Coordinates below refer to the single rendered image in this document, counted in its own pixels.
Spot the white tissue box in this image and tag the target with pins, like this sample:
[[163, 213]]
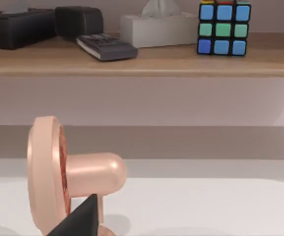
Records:
[[156, 29]]

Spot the wooden shelf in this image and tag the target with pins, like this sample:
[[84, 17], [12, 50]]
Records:
[[171, 65]]

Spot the grey remote control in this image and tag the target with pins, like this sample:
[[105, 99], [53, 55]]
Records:
[[107, 46]]

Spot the black rounded box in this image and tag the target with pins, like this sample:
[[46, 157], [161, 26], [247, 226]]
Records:
[[79, 20]]

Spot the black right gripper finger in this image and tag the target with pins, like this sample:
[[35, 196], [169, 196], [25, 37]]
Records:
[[86, 216]]

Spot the colourful puzzle cube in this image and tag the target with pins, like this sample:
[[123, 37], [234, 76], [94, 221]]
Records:
[[223, 28]]

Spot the pink desk fan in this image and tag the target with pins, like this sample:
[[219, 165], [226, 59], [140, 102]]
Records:
[[48, 172]]

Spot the black tissue box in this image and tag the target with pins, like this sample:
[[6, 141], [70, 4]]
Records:
[[11, 28]]

